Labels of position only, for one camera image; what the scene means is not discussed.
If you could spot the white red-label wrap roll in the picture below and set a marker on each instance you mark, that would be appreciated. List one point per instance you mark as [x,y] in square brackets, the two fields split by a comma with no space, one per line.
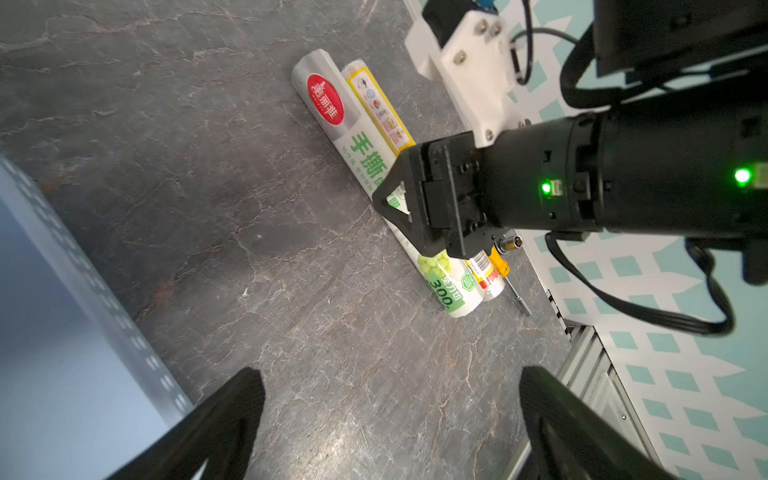
[340,114]

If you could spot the yellow black screwdriver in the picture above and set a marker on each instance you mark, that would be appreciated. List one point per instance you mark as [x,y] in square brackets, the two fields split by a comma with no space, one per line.
[504,245]

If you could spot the yellow wrap roll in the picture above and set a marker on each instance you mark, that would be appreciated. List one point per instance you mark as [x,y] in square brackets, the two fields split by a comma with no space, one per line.
[383,114]

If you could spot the blue plastic basket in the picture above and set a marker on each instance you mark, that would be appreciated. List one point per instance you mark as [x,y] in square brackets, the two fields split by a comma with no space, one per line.
[82,391]

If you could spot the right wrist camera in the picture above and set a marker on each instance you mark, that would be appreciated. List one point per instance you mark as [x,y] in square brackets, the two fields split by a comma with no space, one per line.
[466,46]

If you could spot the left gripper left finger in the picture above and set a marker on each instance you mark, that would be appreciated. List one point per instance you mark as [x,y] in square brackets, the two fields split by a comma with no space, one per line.
[215,441]

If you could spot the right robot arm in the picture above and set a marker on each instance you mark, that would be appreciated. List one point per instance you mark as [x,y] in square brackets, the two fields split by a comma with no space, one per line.
[669,135]

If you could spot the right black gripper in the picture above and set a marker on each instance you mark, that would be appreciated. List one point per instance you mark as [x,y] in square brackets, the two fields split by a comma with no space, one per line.
[450,195]

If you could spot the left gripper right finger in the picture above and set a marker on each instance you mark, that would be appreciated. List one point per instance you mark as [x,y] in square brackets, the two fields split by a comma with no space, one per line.
[569,440]

